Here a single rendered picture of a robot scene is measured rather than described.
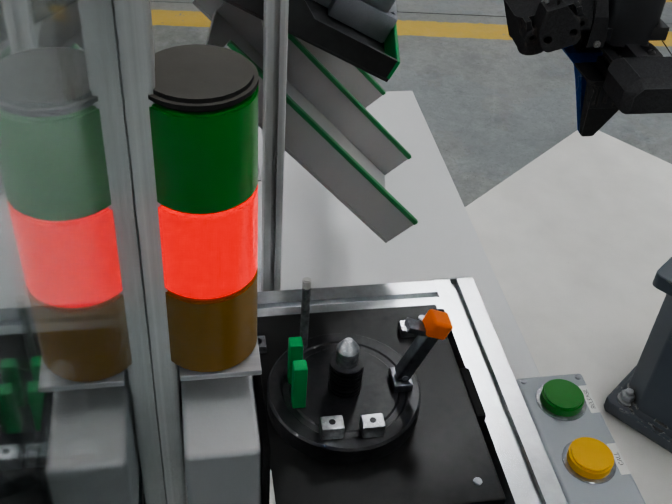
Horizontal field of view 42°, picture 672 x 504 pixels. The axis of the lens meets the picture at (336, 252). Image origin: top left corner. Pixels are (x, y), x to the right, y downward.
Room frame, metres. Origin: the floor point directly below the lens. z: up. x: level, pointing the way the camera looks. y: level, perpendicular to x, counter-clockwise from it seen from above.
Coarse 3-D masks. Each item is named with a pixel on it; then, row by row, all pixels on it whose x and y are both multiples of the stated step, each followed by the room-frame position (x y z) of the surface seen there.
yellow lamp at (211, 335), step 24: (168, 312) 0.30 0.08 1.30; (192, 312) 0.29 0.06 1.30; (216, 312) 0.29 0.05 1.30; (240, 312) 0.30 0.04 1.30; (192, 336) 0.29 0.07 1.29; (216, 336) 0.29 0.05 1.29; (240, 336) 0.30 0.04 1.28; (192, 360) 0.29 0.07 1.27; (216, 360) 0.29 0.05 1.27; (240, 360) 0.30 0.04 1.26
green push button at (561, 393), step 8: (544, 384) 0.57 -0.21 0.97; (552, 384) 0.57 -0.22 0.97; (560, 384) 0.57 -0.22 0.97; (568, 384) 0.57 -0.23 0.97; (544, 392) 0.56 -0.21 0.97; (552, 392) 0.56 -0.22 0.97; (560, 392) 0.56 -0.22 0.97; (568, 392) 0.56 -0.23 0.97; (576, 392) 0.56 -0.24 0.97; (544, 400) 0.55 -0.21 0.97; (552, 400) 0.55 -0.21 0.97; (560, 400) 0.55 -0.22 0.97; (568, 400) 0.55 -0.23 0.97; (576, 400) 0.55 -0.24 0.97; (584, 400) 0.55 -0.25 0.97; (552, 408) 0.54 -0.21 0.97; (560, 408) 0.54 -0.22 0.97; (568, 408) 0.54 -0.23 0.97; (576, 408) 0.54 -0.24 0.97; (568, 416) 0.54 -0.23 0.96
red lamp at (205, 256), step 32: (256, 192) 0.31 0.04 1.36; (160, 224) 0.30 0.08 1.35; (192, 224) 0.29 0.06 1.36; (224, 224) 0.30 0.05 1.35; (256, 224) 0.31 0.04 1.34; (192, 256) 0.29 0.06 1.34; (224, 256) 0.30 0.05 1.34; (256, 256) 0.32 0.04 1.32; (192, 288) 0.29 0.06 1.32; (224, 288) 0.30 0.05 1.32
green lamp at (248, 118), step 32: (256, 96) 0.31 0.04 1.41; (160, 128) 0.30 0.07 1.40; (192, 128) 0.29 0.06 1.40; (224, 128) 0.30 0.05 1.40; (256, 128) 0.31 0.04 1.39; (160, 160) 0.30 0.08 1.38; (192, 160) 0.29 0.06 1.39; (224, 160) 0.30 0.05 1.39; (256, 160) 0.31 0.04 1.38; (160, 192) 0.30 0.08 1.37; (192, 192) 0.29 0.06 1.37; (224, 192) 0.30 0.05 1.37
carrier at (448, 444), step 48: (288, 336) 0.61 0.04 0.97; (336, 336) 0.59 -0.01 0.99; (384, 336) 0.62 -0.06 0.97; (288, 384) 0.53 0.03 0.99; (336, 384) 0.52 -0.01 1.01; (384, 384) 0.54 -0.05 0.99; (432, 384) 0.56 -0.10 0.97; (288, 432) 0.48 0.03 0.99; (336, 432) 0.47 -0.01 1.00; (384, 432) 0.48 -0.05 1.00; (432, 432) 0.50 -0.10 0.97; (480, 432) 0.51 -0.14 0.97; (288, 480) 0.44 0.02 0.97; (336, 480) 0.44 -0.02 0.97; (384, 480) 0.45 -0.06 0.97; (432, 480) 0.45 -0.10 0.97; (480, 480) 0.45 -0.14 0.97
